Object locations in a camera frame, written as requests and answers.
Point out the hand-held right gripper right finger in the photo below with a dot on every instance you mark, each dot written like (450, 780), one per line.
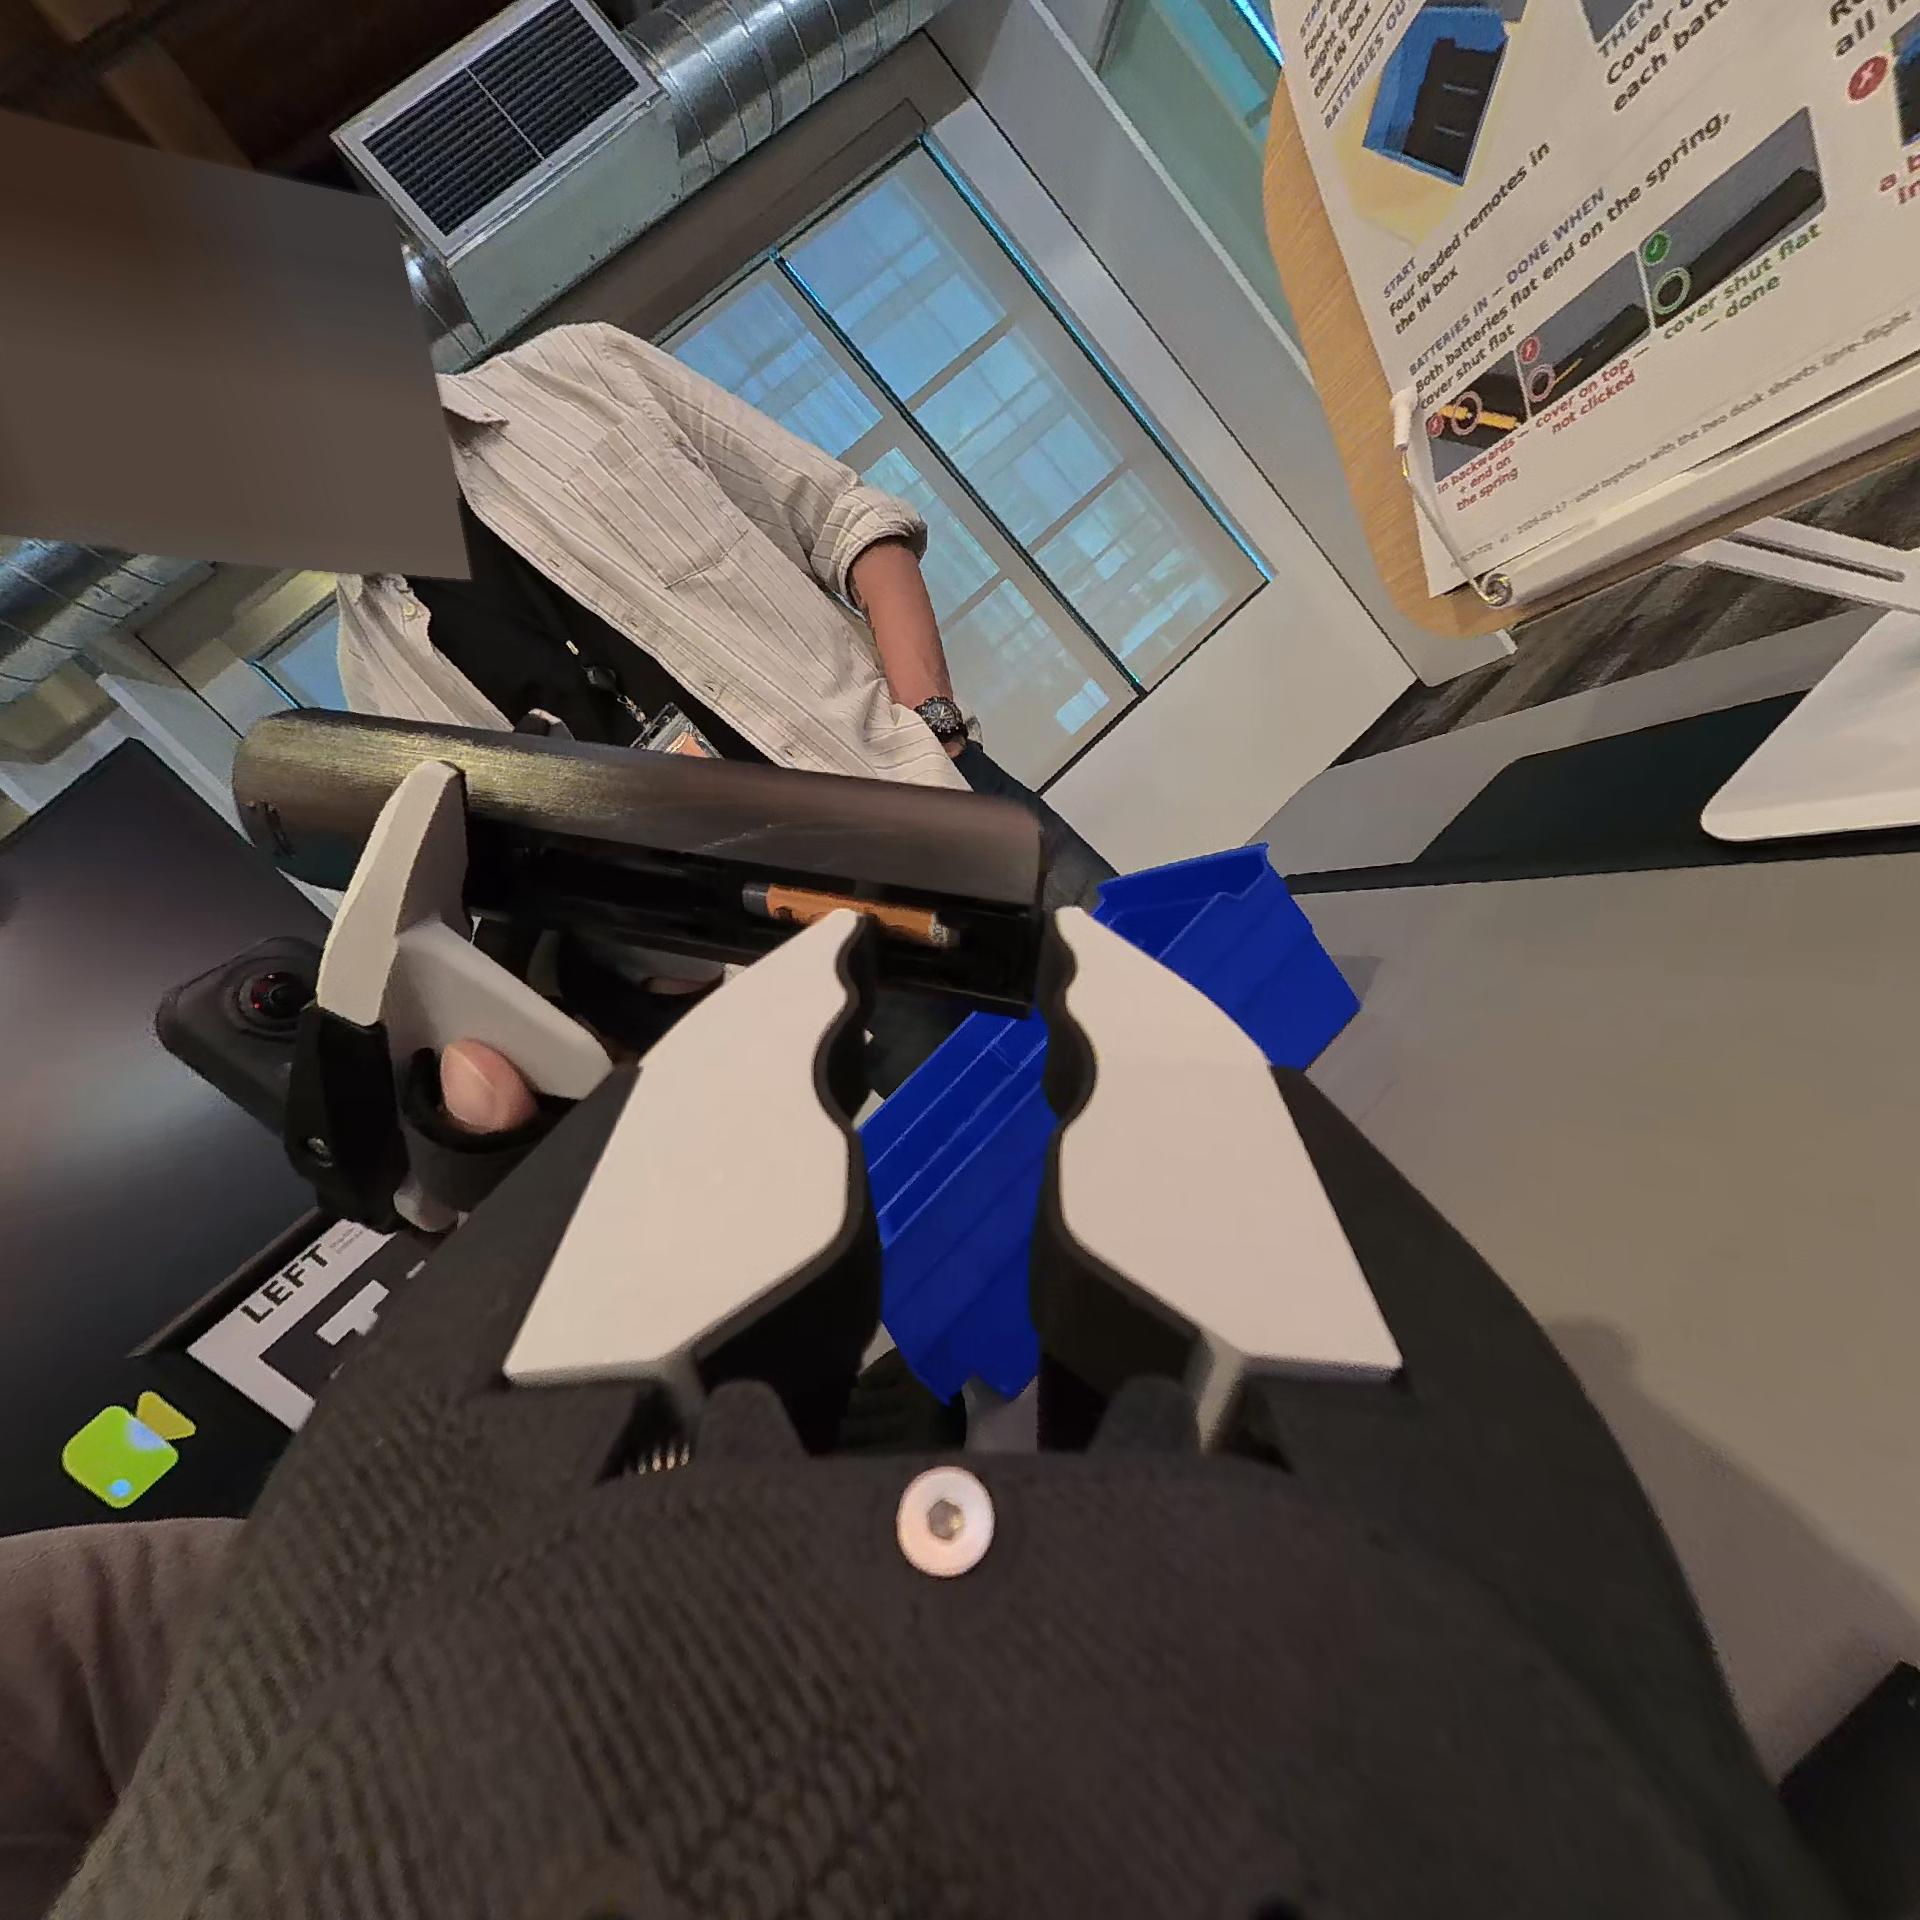
(1226, 1199)

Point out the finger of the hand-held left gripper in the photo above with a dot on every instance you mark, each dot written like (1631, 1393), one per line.
(392, 898)

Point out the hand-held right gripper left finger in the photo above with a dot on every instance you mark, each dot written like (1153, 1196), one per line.
(690, 1199)

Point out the black remote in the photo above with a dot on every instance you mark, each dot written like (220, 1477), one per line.
(602, 814)

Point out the orange AAA battery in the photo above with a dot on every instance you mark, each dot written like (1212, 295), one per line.
(858, 908)

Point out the person's left hand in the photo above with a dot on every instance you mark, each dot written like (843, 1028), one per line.
(481, 1087)

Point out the blue plastic bin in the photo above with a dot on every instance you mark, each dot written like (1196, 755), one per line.
(960, 1199)

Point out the white tag sign board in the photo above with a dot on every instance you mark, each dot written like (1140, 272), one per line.
(314, 1322)

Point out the black mat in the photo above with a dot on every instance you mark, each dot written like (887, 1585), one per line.
(1619, 793)

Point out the person's torso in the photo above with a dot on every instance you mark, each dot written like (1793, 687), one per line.
(107, 1708)

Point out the white stand base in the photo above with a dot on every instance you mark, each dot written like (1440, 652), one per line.
(1828, 750)

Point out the printed instruction poster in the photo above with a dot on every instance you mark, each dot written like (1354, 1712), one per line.
(1619, 266)

